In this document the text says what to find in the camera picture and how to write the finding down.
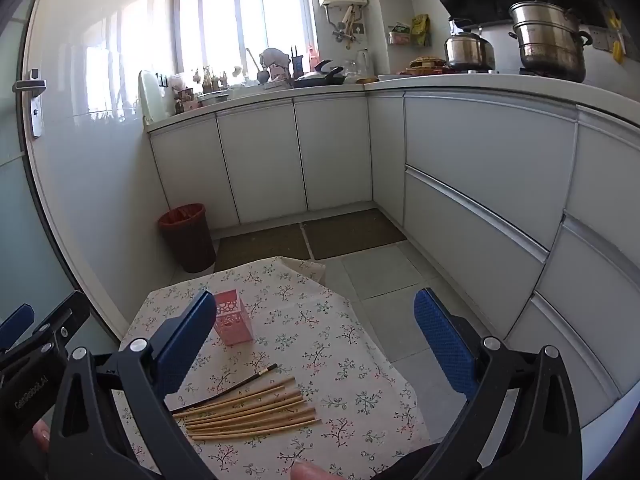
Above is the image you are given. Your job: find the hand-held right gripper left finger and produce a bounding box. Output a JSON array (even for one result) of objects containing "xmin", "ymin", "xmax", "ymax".
[{"xmin": 47, "ymin": 289, "xmax": 218, "ymax": 480}]

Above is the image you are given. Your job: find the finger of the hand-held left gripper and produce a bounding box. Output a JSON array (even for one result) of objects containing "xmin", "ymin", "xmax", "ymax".
[
  {"xmin": 30, "ymin": 291, "xmax": 92, "ymax": 359},
  {"xmin": 0, "ymin": 304, "xmax": 36, "ymax": 354}
]

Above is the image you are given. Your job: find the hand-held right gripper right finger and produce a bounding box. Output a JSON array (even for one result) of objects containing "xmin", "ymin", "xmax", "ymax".
[{"xmin": 413, "ymin": 288, "xmax": 584, "ymax": 480}]

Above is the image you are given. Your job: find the pink perforated utensil holder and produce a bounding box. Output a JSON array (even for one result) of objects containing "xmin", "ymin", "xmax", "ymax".
[{"xmin": 212, "ymin": 290, "xmax": 253, "ymax": 346}]

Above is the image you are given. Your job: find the black chopstick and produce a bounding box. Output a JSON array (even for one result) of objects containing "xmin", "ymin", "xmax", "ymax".
[{"xmin": 172, "ymin": 363, "xmax": 279, "ymax": 413}]

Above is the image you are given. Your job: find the bunch of wooden chopsticks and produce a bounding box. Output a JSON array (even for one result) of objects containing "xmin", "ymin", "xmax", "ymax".
[{"xmin": 172, "ymin": 377, "xmax": 322, "ymax": 442}]

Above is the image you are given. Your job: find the person's right hand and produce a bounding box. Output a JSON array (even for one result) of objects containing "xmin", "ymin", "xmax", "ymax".
[{"xmin": 291, "ymin": 460, "xmax": 341, "ymax": 480}]

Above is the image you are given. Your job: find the brown trash bin red liner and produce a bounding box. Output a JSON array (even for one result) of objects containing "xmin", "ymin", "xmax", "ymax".
[{"xmin": 159, "ymin": 203, "xmax": 217, "ymax": 274}]

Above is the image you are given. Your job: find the frosted glass sliding door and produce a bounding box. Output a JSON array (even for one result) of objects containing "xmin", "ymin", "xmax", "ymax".
[{"xmin": 0, "ymin": 0, "xmax": 126, "ymax": 351}]

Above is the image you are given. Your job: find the olive floor mat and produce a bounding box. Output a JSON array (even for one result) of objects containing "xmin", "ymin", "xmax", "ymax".
[
  {"xmin": 302, "ymin": 208, "xmax": 408, "ymax": 261},
  {"xmin": 214, "ymin": 225, "xmax": 313, "ymax": 273}
]

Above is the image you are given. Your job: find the floral tablecloth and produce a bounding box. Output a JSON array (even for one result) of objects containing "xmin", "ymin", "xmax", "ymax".
[{"xmin": 112, "ymin": 256, "xmax": 432, "ymax": 480}]

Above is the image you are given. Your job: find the person's dark clothing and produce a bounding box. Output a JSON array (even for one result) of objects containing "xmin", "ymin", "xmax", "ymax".
[{"xmin": 387, "ymin": 444, "xmax": 453, "ymax": 480}]

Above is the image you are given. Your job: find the white base cabinet with drawers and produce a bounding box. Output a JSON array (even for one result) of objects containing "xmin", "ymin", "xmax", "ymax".
[{"xmin": 366, "ymin": 74, "xmax": 640, "ymax": 433}]

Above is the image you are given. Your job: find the white base cabinet with doors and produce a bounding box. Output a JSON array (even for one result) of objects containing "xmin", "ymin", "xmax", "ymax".
[{"xmin": 146, "ymin": 87, "xmax": 374, "ymax": 231}]

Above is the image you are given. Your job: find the pale cutting board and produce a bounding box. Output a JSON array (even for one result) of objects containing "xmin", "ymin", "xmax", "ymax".
[{"xmin": 138, "ymin": 70, "xmax": 164, "ymax": 126}]

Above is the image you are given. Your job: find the group of small jars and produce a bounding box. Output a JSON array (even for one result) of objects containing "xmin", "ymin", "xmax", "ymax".
[{"xmin": 170, "ymin": 66, "xmax": 246, "ymax": 113}]

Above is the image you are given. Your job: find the woven basket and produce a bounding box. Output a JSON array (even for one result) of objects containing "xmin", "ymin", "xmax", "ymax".
[{"xmin": 405, "ymin": 52, "xmax": 447, "ymax": 76}]

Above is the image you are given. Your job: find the steel kettle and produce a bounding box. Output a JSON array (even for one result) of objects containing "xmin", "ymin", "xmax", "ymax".
[{"xmin": 445, "ymin": 17, "xmax": 497, "ymax": 72}]

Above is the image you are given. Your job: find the black frying pan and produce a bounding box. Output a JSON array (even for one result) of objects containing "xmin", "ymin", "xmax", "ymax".
[{"xmin": 292, "ymin": 59, "xmax": 347, "ymax": 88}]

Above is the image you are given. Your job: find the yellow packet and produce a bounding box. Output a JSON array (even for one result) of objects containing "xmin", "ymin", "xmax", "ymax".
[{"xmin": 411, "ymin": 14, "xmax": 432, "ymax": 47}]

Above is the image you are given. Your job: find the steel steamer pot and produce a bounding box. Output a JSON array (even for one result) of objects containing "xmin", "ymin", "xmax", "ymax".
[{"xmin": 509, "ymin": 1, "xmax": 593, "ymax": 83}]

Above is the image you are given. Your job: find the kitchen window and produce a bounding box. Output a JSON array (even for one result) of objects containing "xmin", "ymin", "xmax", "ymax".
[{"xmin": 172, "ymin": 0, "xmax": 321, "ymax": 78}]

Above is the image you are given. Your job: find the yellow hanging tool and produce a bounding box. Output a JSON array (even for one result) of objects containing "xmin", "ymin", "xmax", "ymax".
[{"xmin": 602, "ymin": 2, "xmax": 627, "ymax": 65}]

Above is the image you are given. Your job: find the metal door handle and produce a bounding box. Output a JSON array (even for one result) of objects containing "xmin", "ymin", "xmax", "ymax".
[{"xmin": 14, "ymin": 67, "xmax": 48, "ymax": 138}]

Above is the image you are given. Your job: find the wall rack with packets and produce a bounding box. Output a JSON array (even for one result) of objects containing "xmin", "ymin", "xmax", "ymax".
[{"xmin": 387, "ymin": 22, "xmax": 413, "ymax": 46}]

